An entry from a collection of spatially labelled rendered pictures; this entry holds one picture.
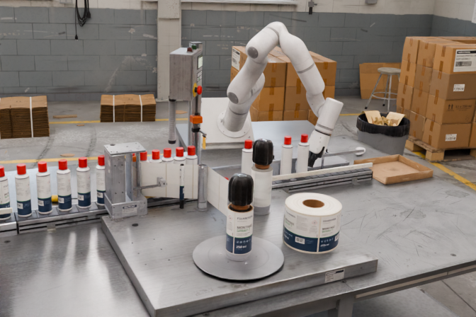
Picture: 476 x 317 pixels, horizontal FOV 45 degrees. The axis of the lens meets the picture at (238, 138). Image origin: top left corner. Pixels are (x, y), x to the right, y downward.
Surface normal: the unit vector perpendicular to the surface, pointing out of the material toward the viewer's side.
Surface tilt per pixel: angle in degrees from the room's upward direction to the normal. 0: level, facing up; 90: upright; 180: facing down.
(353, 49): 90
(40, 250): 0
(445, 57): 90
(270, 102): 92
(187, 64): 90
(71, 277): 0
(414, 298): 1
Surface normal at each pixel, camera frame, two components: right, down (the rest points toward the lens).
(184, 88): -0.16, 0.29
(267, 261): 0.04, -0.95
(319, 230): 0.08, 0.29
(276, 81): 0.29, 0.30
